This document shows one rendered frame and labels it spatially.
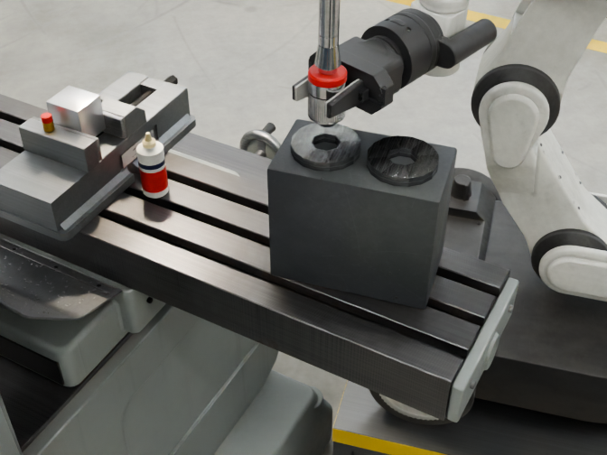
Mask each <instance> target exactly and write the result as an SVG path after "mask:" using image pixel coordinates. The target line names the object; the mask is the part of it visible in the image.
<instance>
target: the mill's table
mask: <svg viewBox="0 0 607 455"><path fill-rule="evenodd" d="M43 113H49V112H48V110H46V109H43V108H40V107H36V106H33V105H31V104H28V103H25V102H23V101H20V100H17V99H14V98H11V97H7V96H5V95H2V94H0V169H1V168H2V167H4V166H5V165H6V164H7V163H9V162H10V161H12V160H13V158H15V157H16V156H17V155H19V154H20V153H22V152H23V151H24V148H23V142H22V138H21V135H20V131H19V128H18V126H20V125H21V124H23V123H24V122H25V121H27V120H28V119H30V118H32V117H33V116H36V117H39V118H41V114H43ZM164 158H165V164H166V171H167V179H168V186H169V190H168V192H167V193H166V194H165V195H164V196H162V197H161V198H156V199H154V198H149V197H146V196H145V195H144V193H143V188H142V182H141V177H140V175H139V174H136V173H133V174H134V176H135V182H134V183H132V184H131V185H130V186H129V187H128V188H127V189H126V190H125V191H123V192H122V193H121V194H120V195H119V196H118V197H117V198H116V199H115V200H113V201H112V202H111V203H110V204H109V205H108V206H107V207H106V208H105V209H103V210H102V211H101V212H100V213H99V214H98V215H97V216H96V217H94V218H93V219H92V220H91V221H90V222H89V223H88V224H87V225H86V226H85V227H84V228H83V229H82V230H81V231H80V232H79V233H78V234H76V235H75V236H74V237H73V238H72V239H70V240H68V241H60V240H58V239H55V238H53V237H49V236H46V235H44V234H42V233H40V232H37V231H35V230H32V229H30V228H28V227H24V226H22V225H19V224H17V223H14V222H13V221H10V220H8V219H5V218H1V217H0V233H1V234H4V235H6V236H8V237H11V238H13V239H16V240H18V241H20V242H23V243H25V244H26V245H29V246H33V247H35V248H37V249H40V250H42V251H43V252H46V253H48V254H50V255H54V256H57V257H59V258H60V259H63V260H65V261H67V262H70V263H72V264H74V265H77V266H79V267H82V268H84V269H87V270H89V271H91V272H93V273H95V274H99V275H101V276H103V277H106V278H107V279H109V280H112V281H114V282H117V283H120V284H123V285H124V286H126V287H129V288H131V289H133V290H136V291H138V292H140V293H143V294H146V295H148V296H150V297H153V298H155V299H156V300H159V301H161V302H165V303H167V304H170V305H172V306H173V307H176V308H178V309H180V310H183V311H186V312H189V313H190V314H192V315H195V316H197V317H200V318H202V319H204V320H207V321H209V322H212V323H214V324H216V325H219V326H221V327H222V328H225V329H227V330H231V331H233V332H236V333H237V334H239V335H242V336H244V337H246V338H249V339H252V340H254V341H256V342H259V343H261V344H263V345H266V346H268V347H270V348H273V349H275V350H278V351H280V352H283V353H285V354H286V355H289V356H291V357H293V358H297V359H299V360H302V361H303V362H305V363H308V364H310V365H313V366H315V367H318V368H320V369H322V370H325V371H327V372H329V373H332V374H334V375H336V376H339V377H342V378H344V379H346V380H349V381H351V382H352V383H355V384H357V385H361V386H363V387H365V388H368V389H369V390H372V391H374V392H376V393H379V394H381V395H384V396H386V397H388V398H391V399H393V400H395V401H398V402H400V403H402V404H405V405H408V406H410V407H412V408H415V409H416V410H418V411H421V412H423V413H427V414H429V415H432V416H433V417H435V418H438V419H440V420H442V421H444V419H445V417H446V418H447V419H448V420H450V421H453V422H455V423H457V422H458V421H459V420H460V418H461V416H462V413H463V411H464V409H465V407H466V405H467V403H468V402H469V400H470V398H471V396H472V393H473V391H474V389H475V387H476V385H477V384H478V382H479V380H480V378H481V375H482V373H483V371H484V370H488V368H489V367H490V364H491V362H492V360H493V359H494V356H495V353H496V351H497V348H498V345H499V342H500V336H501V334H502V332H503V330H504V329H505V327H506V325H507V323H508V321H509V318H510V316H511V314H512V311H513V309H514V302H515V299H516V294H517V290H518V284H519V282H518V280H516V279H513V278H509V271H510V270H509V269H507V268H504V267H501V266H498V265H494V264H491V263H489V262H486V261H483V260H480V259H478V258H475V257H472V256H469V255H466V254H463V253H460V252H457V251H454V250H452V249H449V248H446V247H443V253H442V256H441V259H440V263H439V265H438V269H437V272H436V275H435V279H434V283H433V287H432V290H431V293H430V296H429V299H428V303H427V305H426V308H425V309H424V310H422V309H417V308H414V307H409V306H405V305H402V304H397V303H393V302H386V301H382V300H378V299H374V298H370V297H366V296H362V295H357V294H354V293H350V292H343V291H339V290H334V289H331V288H326V287H322V286H319V285H314V284H310V283H303V282H299V281H295V280H291V279H287V278H283V277H279V276H274V275H271V269H270V243H269V216H268V191H267V186H266V185H263V184H261V183H258V182H255V181H251V180H248V179H245V178H242V177H239V176H237V175H235V174H232V173H229V172H224V171H222V170H219V169H216V168H213V167H210V166H209V165H206V164H203V163H200V162H195V161H193V160H190V159H187V158H184V157H182V156H180V155H177V154H174V153H169V152H167V153H166V154H165V155H164Z"/></svg>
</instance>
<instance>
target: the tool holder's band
mask: <svg viewBox="0 0 607 455"><path fill-rule="evenodd" d="M308 79H309V81H310V82H311V83H312V84H314V85H315V86H317V87H320V88H336V87H338V86H341V85H342V84H344V83H345V82H346V80H347V70H346V68H345V67H343V66H342V65H340V67H339V68H338V69H337V72H336V73H334V74H332V75H323V74H321V73H320V72H319V71H318V68H317V67H316V66H315V64H313V65H312V67H310V68H309V69H308Z"/></svg>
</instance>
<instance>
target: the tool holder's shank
mask: <svg viewBox="0 0 607 455"><path fill-rule="evenodd" d="M340 5H341V0H319V26H318V46H317V52H316V56H315V62H314V64H315V66H316V67H317V68H318V71H319V72H320V73H321V74H323V75H332V74H334V73H336V72H337V69H338V68H339V67H340V65H341V55H340V47H339V30H340Z"/></svg>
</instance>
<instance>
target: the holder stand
mask: <svg viewBox="0 0 607 455"><path fill-rule="evenodd" d="M456 154H457V149H456V148H455V147H451V146H445V145H440V144H431V143H427V142H425V141H424V140H420V139H417V138H414V137H411V136H400V135H396V136H391V135H382V134H376V133H371V132H366V131H361V130H356V129H351V128H349V127H347V126H345V125H340V124H335V125H334V126H332V127H321V126H319V125H318V124H317V123H314V122H312V121H306V120H302V119H296V120H295V122H294V124H293V126H292V128H291V129H290V131H289V133H288V134H287V136H286V138H285V139H284V141H283V143H282V144H281V146H280V148H279V149H278V151H277V153H276V154H275V157H274V158H273V160H272V162H271V163H270V164H269V166H268V168H267V191H268V216H269V243H270V269H271V275H274V276H279V277H283V278H287V279H291V280H295V281H299V282H303V283H310V284H314V285H319V286H322V287H326V288H331V289H334V290H339V291H343V292H346V293H354V294H357V295H362V296H366V297H370V298H374V299H378V300H382V301H386V302H393V303H397V304H402V305H405V306H409V307H414V308H417V309H422V310H424V309H425V308H426V305H427V303H428V299H429V296H430V293H431V290H432V287H433V283H434V279H435V275H436V272H437V269H438V265H439V263H440V259H441V256H442V253H443V247H444V235H445V230H446V223H447V217H448V210H449V204H450V198H451V191H452V185H453V174H454V167H455V161H456Z"/></svg>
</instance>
